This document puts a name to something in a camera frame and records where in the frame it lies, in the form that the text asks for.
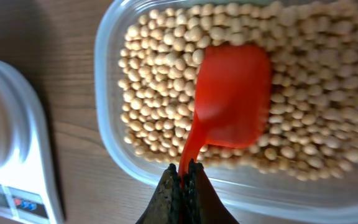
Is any white digital kitchen scale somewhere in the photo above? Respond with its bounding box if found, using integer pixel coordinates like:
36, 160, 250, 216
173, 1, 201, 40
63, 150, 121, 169
0, 126, 65, 223

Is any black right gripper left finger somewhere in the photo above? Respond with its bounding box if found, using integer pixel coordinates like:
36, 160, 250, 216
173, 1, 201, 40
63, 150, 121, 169
136, 164, 182, 224

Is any pile of soybeans in container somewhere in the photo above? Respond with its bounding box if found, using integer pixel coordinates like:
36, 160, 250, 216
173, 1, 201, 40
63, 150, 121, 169
118, 1, 358, 180

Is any red plastic measuring scoop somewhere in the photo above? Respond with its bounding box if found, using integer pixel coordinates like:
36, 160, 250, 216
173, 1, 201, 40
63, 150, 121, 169
178, 44, 272, 176

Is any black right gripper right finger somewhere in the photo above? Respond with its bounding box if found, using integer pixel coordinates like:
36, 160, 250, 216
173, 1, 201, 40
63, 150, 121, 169
183, 159, 239, 224

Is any clear plastic container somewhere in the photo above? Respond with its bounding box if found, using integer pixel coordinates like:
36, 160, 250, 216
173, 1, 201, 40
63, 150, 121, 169
94, 0, 358, 223

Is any white ceramic bowl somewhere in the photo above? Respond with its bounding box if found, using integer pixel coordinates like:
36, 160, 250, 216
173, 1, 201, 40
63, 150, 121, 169
0, 61, 39, 172

